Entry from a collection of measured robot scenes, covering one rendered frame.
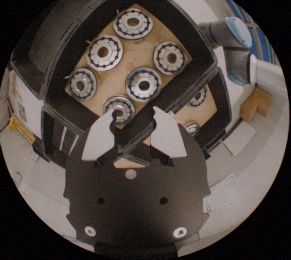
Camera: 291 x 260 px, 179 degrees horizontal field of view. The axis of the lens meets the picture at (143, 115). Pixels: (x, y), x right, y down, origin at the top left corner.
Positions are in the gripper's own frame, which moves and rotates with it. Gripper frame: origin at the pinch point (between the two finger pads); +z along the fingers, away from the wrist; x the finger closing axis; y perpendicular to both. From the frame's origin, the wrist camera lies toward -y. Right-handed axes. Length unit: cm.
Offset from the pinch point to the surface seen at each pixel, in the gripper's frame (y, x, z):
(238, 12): -121, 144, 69
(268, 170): 135, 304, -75
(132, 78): -1.9, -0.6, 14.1
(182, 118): 15.0, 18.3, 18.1
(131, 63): -5.8, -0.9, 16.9
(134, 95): 3.1, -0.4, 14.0
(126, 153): 19.4, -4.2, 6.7
